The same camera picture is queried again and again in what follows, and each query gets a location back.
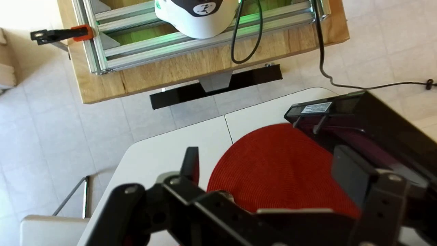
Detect aluminium profile frame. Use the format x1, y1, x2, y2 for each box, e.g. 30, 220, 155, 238
72, 0, 329, 77

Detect beige upholstered furniture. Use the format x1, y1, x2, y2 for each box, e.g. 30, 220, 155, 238
0, 26, 17, 92

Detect round red woven placemat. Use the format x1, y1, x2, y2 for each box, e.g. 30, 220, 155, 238
206, 122, 363, 220

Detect white chair with metal frame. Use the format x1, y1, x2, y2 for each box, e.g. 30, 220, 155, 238
19, 175, 94, 246

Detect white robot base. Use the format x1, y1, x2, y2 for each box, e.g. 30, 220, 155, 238
152, 0, 240, 40

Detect orange and black clamp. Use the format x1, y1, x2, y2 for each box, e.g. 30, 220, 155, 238
30, 25, 95, 47

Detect wooden board table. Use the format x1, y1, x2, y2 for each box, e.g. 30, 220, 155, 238
56, 0, 350, 106

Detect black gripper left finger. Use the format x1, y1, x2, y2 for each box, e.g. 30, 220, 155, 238
86, 145, 274, 246

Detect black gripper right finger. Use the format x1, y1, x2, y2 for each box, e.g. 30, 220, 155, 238
330, 144, 409, 246

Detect black microwave door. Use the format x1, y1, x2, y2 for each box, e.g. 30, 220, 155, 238
284, 89, 437, 193

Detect black flat bar with bracket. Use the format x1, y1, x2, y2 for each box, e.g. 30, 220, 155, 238
148, 63, 284, 111

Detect long black power cable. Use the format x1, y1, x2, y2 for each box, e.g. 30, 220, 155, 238
312, 0, 437, 92

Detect looped black cable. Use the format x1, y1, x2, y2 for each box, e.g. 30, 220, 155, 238
229, 0, 264, 66

